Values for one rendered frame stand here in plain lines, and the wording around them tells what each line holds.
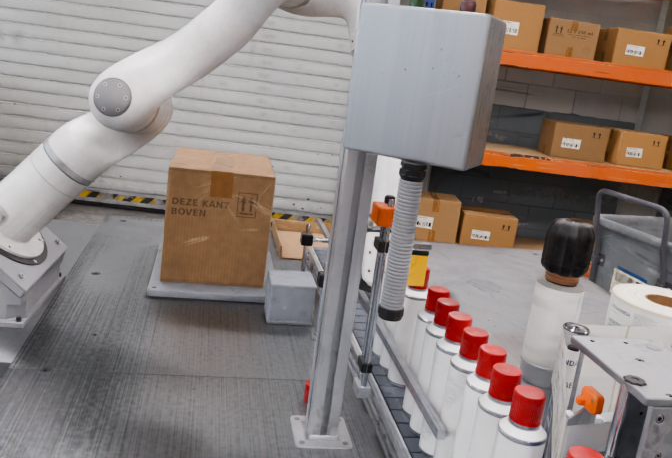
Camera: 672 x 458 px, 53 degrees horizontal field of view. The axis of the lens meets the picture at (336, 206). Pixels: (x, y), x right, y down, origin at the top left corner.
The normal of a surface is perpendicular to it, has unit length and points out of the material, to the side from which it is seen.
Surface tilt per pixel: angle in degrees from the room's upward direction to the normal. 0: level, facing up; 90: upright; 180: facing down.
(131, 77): 61
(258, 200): 90
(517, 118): 90
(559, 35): 90
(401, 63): 90
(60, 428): 0
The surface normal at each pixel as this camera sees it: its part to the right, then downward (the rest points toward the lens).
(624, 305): -0.93, -0.04
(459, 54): -0.42, 0.14
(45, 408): 0.13, -0.97
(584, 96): 0.04, 0.22
